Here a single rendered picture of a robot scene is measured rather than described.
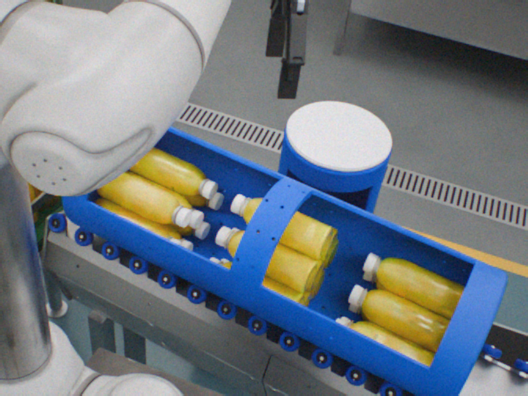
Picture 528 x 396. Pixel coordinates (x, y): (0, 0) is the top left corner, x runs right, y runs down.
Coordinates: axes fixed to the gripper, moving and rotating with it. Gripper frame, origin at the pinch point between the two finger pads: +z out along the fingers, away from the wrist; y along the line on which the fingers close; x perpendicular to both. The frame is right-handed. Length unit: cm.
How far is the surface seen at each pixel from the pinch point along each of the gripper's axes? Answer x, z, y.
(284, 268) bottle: 4.6, 38.1, 8.8
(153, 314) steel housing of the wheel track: -20, 66, -4
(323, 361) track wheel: 14, 56, 17
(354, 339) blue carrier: 16, 41, 24
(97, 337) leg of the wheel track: -34, 96, -22
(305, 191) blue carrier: 9.1, 28.3, -2.7
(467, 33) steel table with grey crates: 149, 100, -223
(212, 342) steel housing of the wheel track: -7, 66, 4
